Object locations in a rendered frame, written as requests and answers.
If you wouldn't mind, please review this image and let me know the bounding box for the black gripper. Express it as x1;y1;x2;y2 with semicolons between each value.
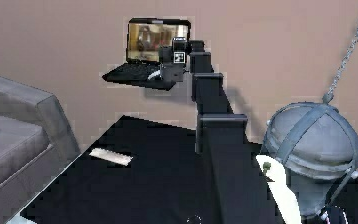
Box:
147;46;185;83

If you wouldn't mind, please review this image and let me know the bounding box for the black laptop computer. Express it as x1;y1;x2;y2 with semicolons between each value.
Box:
101;17;192;92

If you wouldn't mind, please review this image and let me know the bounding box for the white remote control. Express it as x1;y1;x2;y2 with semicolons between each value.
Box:
88;147;134;167

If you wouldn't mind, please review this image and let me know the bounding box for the black table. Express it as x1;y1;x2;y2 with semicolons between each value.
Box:
19;114;358;224

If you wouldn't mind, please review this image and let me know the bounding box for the small green object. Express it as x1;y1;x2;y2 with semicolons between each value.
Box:
261;161;272;177

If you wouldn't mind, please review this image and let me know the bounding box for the grey sofa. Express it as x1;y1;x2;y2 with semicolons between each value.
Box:
0;72;82;224

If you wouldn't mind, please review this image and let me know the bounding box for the grey round hanging lamp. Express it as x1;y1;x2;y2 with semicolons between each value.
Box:
261;93;358;218

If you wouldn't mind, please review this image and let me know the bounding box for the grey lamp chain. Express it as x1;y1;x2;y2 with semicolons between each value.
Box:
324;0;358;98

